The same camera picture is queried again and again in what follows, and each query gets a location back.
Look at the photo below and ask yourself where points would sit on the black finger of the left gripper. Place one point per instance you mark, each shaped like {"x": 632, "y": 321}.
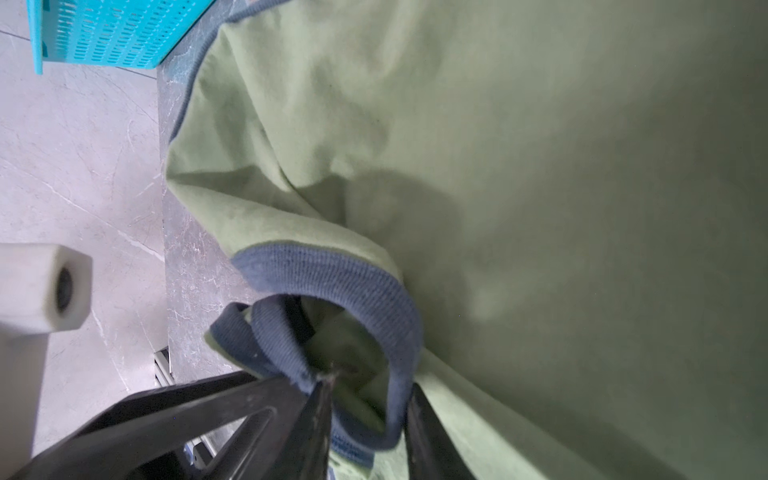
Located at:
{"x": 147, "y": 425}

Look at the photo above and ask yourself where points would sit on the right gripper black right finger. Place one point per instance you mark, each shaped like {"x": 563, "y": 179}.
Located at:
{"x": 431, "y": 454}

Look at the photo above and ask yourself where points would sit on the teal plastic basket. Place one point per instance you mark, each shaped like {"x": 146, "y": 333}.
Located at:
{"x": 135, "y": 34}

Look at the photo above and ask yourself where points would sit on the green tank top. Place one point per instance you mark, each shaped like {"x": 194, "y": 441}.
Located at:
{"x": 552, "y": 215}

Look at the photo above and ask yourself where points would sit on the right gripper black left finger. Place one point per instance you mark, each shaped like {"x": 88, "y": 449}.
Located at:
{"x": 305, "y": 454}

